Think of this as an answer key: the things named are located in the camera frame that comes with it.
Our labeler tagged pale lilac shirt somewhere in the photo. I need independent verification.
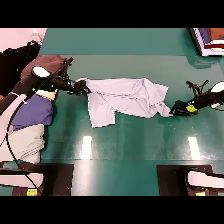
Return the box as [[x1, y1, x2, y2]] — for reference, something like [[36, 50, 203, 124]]
[[76, 77, 172, 129]]

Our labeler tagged brown garment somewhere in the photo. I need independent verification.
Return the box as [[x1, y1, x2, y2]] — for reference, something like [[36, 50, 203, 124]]
[[19, 54, 69, 82]]

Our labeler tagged red garment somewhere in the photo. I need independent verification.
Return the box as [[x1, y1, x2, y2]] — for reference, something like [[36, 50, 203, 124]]
[[203, 42, 224, 50]]

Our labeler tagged blue garment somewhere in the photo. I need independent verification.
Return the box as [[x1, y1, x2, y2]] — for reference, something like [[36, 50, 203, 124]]
[[10, 94, 55, 132]]

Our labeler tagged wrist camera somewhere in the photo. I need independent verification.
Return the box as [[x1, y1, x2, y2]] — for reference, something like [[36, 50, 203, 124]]
[[185, 79, 211, 98], [49, 56, 75, 85]]

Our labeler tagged white garment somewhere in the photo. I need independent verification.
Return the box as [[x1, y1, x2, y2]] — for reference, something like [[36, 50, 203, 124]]
[[190, 28, 224, 57]]

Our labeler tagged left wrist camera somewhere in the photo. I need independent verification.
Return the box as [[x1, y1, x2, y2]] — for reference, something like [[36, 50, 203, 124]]
[[49, 56, 75, 85]]

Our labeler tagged orange garment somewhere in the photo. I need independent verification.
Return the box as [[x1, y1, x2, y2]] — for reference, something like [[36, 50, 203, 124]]
[[208, 28, 224, 41]]

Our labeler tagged black cable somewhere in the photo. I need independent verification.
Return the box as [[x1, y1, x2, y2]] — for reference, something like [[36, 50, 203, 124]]
[[5, 95, 44, 196]]

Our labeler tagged grey garment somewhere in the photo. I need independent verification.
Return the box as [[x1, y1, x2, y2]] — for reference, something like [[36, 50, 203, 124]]
[[0, 123, 46, 165]]

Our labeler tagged black garment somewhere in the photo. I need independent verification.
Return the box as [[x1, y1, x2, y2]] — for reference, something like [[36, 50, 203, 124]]
[[0, 40, 43, 98]]

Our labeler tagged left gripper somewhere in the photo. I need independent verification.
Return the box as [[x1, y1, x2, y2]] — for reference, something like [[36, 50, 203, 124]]
[[71, 79, 92, 97]]

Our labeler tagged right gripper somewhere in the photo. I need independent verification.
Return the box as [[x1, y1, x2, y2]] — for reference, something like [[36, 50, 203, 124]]
[[169, 99, 200, 117]]

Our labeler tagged dark purple garment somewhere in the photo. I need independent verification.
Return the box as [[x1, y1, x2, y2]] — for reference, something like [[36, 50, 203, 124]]
[[197, 28, 213, 46]]

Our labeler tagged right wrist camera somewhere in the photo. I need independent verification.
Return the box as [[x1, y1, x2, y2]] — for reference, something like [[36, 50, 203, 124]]
[[185, 79, 211, 98]]

